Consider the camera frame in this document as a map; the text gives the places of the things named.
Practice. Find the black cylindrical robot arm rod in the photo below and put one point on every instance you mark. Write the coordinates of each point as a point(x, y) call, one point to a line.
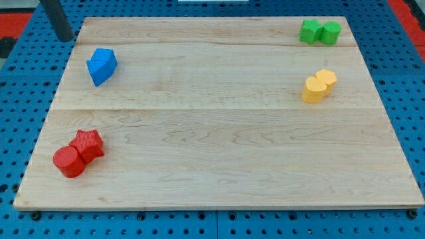
point(58, 20)

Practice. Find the light wooden board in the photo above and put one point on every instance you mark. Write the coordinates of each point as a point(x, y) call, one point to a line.
point(205, 113)

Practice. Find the yellow heart block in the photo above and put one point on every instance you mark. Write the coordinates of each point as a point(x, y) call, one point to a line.
point(313, 90)

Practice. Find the yellow hexagon block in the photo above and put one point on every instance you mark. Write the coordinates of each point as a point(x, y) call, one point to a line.
point(327, 77)

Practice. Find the blue triangular block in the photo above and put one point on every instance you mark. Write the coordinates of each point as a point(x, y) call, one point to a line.
point(100, 71)

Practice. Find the blue cube block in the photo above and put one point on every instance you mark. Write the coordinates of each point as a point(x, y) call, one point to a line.
point(104, 59)

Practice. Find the red star block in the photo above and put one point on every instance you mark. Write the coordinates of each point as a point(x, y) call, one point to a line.
point(88, 144)

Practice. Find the green star block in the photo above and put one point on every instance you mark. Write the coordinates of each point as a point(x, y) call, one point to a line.
point(310, 31)

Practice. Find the green cylinder block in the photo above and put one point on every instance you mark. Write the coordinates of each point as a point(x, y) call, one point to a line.
point(330, 33)

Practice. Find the red cylinder block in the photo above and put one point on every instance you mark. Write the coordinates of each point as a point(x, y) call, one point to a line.
point(69, 162)

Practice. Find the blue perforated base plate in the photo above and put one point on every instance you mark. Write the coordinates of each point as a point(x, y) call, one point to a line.
point(32, 72)

